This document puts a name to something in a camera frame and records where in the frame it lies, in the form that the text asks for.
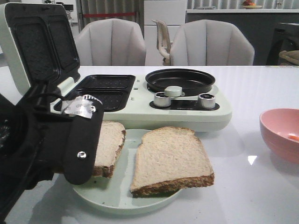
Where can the silver control knob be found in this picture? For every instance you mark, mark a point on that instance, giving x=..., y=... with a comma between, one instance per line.
x=206, y=101
x=161, y=100

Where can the black round frying pan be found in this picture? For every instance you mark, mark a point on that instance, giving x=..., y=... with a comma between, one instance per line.
x=193, y=82

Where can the right silver control knob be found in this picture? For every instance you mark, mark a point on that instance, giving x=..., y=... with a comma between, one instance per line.
x=206, y=101

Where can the grey upholstered chair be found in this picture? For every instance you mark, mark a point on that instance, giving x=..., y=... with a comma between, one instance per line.
x=111, y=42
x=211, y=43

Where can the pink bowl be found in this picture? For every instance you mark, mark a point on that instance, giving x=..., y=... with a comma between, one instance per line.
x=275, y=126

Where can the orange shrimp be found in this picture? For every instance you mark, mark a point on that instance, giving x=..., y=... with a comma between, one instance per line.
x=293, y=137

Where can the left silver control knob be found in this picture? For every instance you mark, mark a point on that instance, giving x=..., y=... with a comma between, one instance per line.
x=161, y=100

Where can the beige office chair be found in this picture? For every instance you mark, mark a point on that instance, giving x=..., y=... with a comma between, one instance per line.
x=163, y=41

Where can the left grey upholstered chair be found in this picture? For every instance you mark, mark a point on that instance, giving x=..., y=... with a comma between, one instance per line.
x=111, y=42

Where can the white cabinet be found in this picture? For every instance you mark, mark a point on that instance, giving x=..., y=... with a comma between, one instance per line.
x=173, y=13

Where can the fruit plate on counter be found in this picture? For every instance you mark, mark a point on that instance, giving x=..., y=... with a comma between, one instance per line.
x=248, y=4

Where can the bread slice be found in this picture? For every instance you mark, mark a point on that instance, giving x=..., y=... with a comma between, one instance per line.
x=169, y=159
x=111, y=141

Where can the beige cushion at right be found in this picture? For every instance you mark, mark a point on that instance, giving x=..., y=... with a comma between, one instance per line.
x=291, y=56

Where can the green round plate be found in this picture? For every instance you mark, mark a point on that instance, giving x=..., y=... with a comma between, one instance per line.
x=112, y=195

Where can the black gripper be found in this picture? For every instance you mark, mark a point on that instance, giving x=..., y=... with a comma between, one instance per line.
x=34, y=145

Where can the dark counter with white top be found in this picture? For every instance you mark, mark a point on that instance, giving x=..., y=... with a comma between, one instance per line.
x=262, y=27

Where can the right grey upholstered chair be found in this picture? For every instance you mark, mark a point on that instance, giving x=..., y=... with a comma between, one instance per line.
x=211, y=43

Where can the green sandwich maker lid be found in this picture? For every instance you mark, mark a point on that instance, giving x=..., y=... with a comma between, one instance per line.
x=39, y=47

